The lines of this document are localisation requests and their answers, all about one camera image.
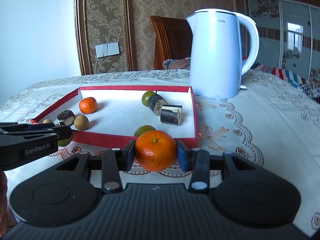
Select brown patterned pillow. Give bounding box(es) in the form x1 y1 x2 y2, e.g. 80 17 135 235
163 59 190 70

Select red shallow cardboard box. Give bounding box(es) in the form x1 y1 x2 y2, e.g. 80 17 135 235
31 85 197 148

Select striped colourful blanket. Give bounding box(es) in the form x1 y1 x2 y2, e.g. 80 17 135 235
251 63 319 103

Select green cucumber piece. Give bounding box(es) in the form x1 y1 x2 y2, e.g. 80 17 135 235
58 135 73 147

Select green round plum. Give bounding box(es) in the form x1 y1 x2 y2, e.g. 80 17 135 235
141 90 155 107
134 125 156 137

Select white wall switch panel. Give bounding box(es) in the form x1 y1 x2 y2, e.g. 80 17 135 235
95 42 120 58

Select patterned wardrobe doors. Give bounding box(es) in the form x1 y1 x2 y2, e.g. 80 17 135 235
247 0 319 82

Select white electric kettle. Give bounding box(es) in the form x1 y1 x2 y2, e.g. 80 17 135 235
187 8 259 99

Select brown longan fruit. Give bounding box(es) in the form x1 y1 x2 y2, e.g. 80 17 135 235
74 115 89 131
42 119 53 124

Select brown wooden headboard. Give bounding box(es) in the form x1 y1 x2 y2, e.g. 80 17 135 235
150 16 193 70

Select orange tangerine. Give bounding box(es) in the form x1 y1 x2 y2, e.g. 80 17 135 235
135 131 177 172
79 97 98 114

